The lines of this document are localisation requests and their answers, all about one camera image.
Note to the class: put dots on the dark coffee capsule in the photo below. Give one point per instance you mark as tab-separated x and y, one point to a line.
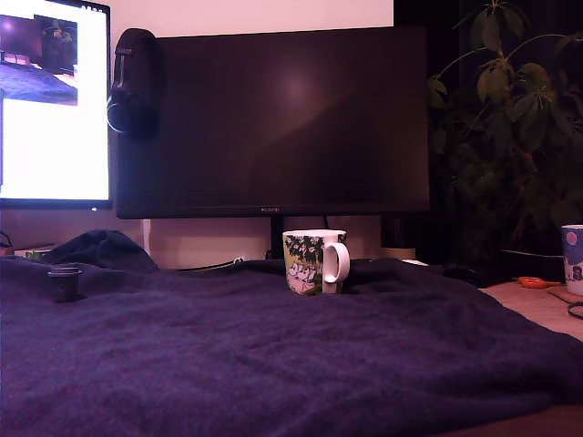
64	287

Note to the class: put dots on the white cup with blue print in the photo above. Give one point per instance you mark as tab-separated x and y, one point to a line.
573	255

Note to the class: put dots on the black monitor stand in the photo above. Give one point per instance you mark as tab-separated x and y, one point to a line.
277	236

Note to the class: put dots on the white mug with cartoon print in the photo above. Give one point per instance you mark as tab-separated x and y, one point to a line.
300	273

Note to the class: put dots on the large black monitor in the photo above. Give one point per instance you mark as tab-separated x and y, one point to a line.
296	136

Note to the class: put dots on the small white flat item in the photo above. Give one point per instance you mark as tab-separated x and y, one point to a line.
414	262

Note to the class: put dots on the dark blue cloth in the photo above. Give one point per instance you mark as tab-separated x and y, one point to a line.
291	364

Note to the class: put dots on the black low device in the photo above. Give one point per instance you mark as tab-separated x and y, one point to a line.
464	273

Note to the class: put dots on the black headphones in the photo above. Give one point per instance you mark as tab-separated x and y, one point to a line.
136	91

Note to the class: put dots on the dark plant pot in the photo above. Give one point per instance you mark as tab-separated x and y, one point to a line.
528	266

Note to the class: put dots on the lit computer monitor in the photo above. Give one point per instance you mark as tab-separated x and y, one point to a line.
54	150

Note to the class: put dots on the orange scissors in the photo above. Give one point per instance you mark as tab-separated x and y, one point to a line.
533	282

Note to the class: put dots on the green houseplant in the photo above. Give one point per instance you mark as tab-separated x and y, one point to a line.
501	82

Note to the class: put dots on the green box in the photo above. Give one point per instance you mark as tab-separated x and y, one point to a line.
34	254

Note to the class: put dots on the cork coaster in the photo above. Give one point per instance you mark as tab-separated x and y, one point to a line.
565	295

